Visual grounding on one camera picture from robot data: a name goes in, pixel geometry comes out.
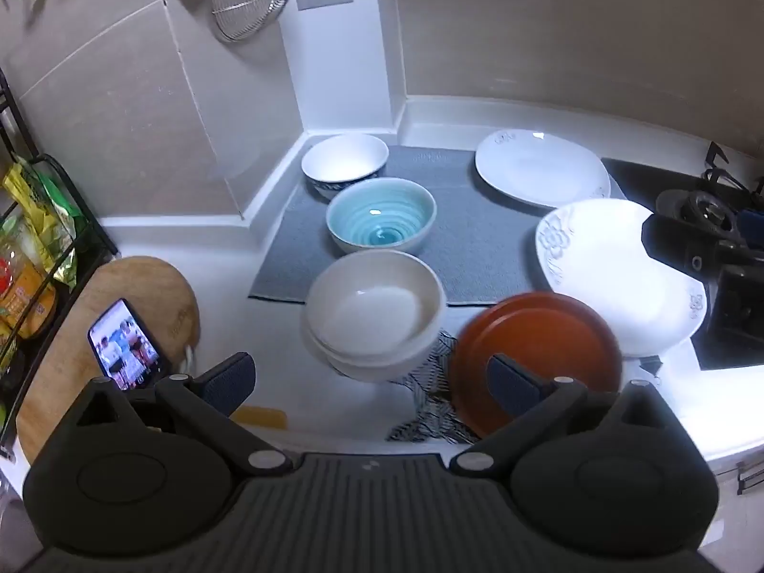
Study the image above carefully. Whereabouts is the cream ceramic bowl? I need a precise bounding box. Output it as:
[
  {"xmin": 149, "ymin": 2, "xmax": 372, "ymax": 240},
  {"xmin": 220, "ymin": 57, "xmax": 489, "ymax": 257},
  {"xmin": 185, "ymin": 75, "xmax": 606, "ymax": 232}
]
[
  {"xmin": 306, "ymin": 249, "xmax": 446, "ymax": 366},
  {"xmin": 300, "ymin": 316, "xmax": 441, "ymax": 384}
]

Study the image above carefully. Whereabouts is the black white striped cloth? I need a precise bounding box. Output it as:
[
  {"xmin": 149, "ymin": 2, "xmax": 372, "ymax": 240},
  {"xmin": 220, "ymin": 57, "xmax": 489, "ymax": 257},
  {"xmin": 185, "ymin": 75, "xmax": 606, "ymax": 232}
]
[{"xmin": 387, "ymin": 331, "xmax": 479, "ymax": 446}]

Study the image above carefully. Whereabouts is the white bowl with blue pattern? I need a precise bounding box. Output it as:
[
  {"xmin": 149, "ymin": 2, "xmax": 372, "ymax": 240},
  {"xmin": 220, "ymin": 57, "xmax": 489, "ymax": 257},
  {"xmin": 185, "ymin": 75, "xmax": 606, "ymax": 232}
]
[{"xmin": 301, "ymin": 133, "xmax": 390, "ymax": 202}]

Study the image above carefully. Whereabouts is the white flower embossed plate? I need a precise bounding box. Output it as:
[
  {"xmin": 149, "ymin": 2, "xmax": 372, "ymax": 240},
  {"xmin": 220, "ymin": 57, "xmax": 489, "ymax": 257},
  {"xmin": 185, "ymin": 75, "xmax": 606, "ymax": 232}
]
[{"xmin": 535, "ymin": 198, "xmax": 707, "ymax": 358}]

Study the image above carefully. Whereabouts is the grey drying mat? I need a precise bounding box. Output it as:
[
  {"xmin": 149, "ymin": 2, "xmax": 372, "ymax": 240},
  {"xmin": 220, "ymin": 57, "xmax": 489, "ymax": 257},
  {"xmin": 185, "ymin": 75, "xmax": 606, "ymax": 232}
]
[{"xmin": 249, "ymin": 144, "xmax": 629, "ymax": 308}]

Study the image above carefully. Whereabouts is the yellow plastic scraper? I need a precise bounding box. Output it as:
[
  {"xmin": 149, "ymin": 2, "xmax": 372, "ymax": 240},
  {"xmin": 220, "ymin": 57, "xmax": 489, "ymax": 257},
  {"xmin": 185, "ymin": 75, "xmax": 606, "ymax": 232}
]
[{"xmin": 230, "ymin": 406, "xmax": 288, "ymax": 431}]

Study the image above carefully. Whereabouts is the black cabinet handle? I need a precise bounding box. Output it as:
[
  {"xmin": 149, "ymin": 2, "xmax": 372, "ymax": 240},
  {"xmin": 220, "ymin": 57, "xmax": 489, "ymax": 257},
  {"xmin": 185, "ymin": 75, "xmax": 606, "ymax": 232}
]
[{"xmin": 736, "ymin": 461, "xmax": 764, "ymax": 496}]

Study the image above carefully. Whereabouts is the white round plate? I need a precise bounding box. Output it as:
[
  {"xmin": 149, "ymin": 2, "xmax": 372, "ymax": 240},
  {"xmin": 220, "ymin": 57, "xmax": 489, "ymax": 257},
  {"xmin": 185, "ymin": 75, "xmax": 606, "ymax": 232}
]
[{"xmin": 475, "ymin": 129, "xmax": 611, "ymax": 209}]

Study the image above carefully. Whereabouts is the yellow green snack packet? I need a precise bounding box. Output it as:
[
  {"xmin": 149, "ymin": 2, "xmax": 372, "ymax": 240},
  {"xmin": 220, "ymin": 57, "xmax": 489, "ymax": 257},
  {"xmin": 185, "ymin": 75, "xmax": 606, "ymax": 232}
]
[{"xmin": 3, "ymin": 157, "xmax": 82, "ymax": 288}]

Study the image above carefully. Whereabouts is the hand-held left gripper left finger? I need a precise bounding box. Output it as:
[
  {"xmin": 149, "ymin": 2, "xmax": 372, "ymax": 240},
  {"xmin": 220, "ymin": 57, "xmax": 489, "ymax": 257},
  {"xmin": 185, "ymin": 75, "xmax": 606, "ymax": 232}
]
[{"xmin": 72, "ymin": 353, "xmax": 295, "ymax": 478}]

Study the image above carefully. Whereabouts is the wooden cutting board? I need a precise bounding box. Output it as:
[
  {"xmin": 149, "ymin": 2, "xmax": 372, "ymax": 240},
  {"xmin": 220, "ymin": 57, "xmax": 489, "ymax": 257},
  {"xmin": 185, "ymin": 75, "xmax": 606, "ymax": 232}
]
[{"xmin": 15, "ymin": 255, "xmax": 202, "ymax": 467}]

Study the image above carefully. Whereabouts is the black metal rack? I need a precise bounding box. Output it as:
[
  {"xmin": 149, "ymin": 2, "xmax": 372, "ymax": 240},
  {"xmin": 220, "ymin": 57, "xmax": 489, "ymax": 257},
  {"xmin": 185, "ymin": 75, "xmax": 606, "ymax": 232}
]
[{"xmin": 0, "ymin": 68, "xmax": 120, "ymax": 456}]

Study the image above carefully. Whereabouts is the brown round plate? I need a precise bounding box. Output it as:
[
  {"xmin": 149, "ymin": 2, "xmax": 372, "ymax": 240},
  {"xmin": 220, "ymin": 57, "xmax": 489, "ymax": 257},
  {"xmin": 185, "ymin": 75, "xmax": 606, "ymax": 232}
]
[{"xmin": 449, "ymin": 292, "xmax": 625, "ymax": 439}]

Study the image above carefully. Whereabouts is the orange yellow snack packet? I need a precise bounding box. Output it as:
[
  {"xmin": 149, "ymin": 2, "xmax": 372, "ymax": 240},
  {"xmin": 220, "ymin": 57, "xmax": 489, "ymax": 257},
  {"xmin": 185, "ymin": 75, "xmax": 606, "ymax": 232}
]
[{"xmin": 0, "ymin": 259, "xmax": 59, "ymax": 342}]

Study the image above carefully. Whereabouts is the black smartphone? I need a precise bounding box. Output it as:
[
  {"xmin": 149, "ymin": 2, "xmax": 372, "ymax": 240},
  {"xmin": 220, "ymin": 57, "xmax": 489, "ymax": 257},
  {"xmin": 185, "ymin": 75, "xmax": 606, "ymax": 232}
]
[{"xmin": 87, "ymin": 298, "xmax": 166, "ymax": 393}]

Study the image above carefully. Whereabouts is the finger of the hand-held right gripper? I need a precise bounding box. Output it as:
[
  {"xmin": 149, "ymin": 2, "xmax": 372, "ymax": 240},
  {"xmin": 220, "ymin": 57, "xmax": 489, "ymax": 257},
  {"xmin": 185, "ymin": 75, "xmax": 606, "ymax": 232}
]
[{"xmin": 641, "ymin": 213, "xmax": 727, "ymax": 279}]

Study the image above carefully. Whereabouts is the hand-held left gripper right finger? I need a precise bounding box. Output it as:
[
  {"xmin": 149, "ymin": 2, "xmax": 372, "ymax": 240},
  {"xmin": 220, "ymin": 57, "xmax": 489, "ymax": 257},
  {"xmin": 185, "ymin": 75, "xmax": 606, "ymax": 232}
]
[{"xmin": 449, "ymin": 355, "xmax": 672, "ymax": 476}]

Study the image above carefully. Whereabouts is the teal glazed bowl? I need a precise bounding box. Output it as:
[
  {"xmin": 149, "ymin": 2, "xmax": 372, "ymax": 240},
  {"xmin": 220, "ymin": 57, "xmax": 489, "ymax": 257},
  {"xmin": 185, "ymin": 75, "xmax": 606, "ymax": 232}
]
[{"xmin": 326, "ymin": 178, "xmax": 437, "ymax": 255}]

